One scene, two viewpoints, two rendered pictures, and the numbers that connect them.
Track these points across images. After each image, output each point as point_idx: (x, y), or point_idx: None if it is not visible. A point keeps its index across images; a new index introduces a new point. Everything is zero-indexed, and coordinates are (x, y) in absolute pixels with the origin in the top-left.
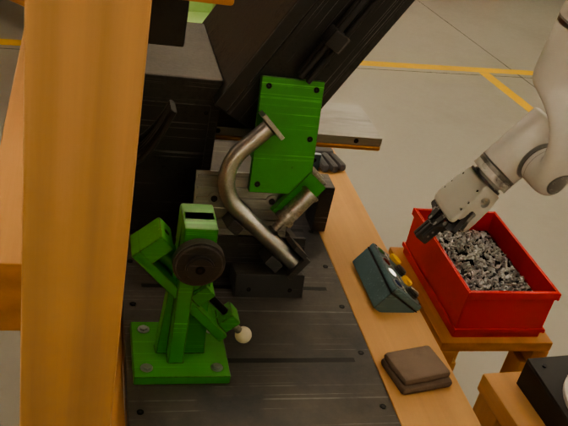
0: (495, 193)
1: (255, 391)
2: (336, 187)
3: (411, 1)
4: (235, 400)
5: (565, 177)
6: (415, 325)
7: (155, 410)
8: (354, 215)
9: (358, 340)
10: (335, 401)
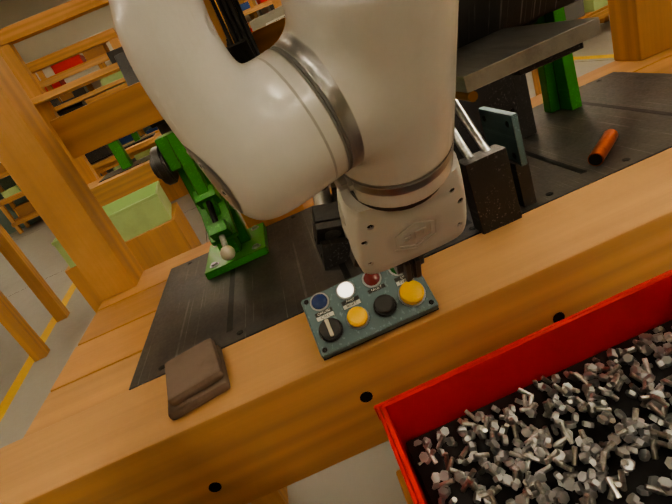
0: (354, 197)
1: (197, 293)
2: (652, 194)
3: None
4: (191, 288)
5: (189, 153)
6: (293, 365)
7: (190, 266)
8: (567, 237)
9: (260, 325)
10: (177, 335)
